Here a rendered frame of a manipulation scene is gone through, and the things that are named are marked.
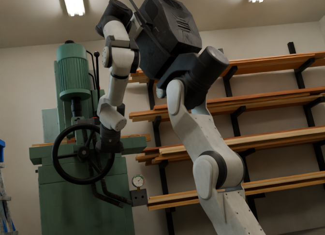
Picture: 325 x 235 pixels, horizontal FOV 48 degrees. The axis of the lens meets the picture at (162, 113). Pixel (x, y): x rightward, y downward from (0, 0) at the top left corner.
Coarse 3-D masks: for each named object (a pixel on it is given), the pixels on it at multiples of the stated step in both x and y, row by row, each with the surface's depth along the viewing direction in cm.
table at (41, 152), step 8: (144, 136) 196; (64, 144) 185; (72, 144) 186; (128, 144) 193; (136, 144) 194; (144, 144) 195; (32, 152) 180; (40, 152) 181; (48, 152) 182; (64, 152) 184; (72, 152) 185; (128, 152) 205; (136, 152) 210; (32, 160) 183; (40, 160) 187
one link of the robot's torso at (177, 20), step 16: (144, 0) 160; (160, 0) 153; (176, 0) 167; (144, 16) 159; (160, 16) 151; (176, 16) 155; (192, 16) 165; (128, 32) 155; (144, 32) 154; (160, 32) 151; (176, 32) 148; (192, 32) 158; (144, 48) 155; (160, 48) 149; (176, 48) 149; (192, 48) 154; (144, 64) 155; (160, 64) 151
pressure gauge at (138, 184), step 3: (135, 177) 183; (138, 177) 183; (141, 177) 183; (132, 180) 183; (135, 180) 182; (141, 180) 183; (144, 180) 183; (132, 183) 184; (135, 183) 182; (138, 183) 182; (141, 183) 182; (135, 186) 181; (138, 186) 182; (141, 186) 182; (138, 189) 183
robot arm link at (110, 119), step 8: (104, 112) 146; (112, 112) 145; (120, 112) 149; (104, 120) 147; (112, 120) 144; (120, 120) 143; (104, 128) 150; (112, 128) 147; (120, 128) 147; (112, 136) 150
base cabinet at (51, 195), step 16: (112, 176) 186; (48, 192) 177; (64, 192) 179; (80, 192) 180; (112, 192) 184; (128, 192) 186; (48, 208) 175; (64, 208) 176; (80, 208) 178; (96, 208) 180; (112, 208) 182; (128, 208) 184; (48, 224) 173; (64, 224) 174; (80, 224) 176; (96, 224) 178; (112, 224) 179; (128, 224) 181
